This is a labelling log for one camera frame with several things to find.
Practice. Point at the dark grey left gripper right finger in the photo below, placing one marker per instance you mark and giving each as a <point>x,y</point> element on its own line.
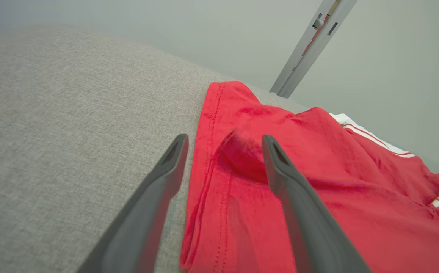
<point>310,231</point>

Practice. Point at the red jersey with number print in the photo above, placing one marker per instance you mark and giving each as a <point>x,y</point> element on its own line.
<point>337,212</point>

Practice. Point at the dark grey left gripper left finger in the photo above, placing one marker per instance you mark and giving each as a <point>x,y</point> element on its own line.
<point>147,212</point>

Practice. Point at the grey metal partition post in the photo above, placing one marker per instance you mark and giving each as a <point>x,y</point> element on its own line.
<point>306,57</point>

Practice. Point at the grey fabric sofa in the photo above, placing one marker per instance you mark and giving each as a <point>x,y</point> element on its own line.
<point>71,132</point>

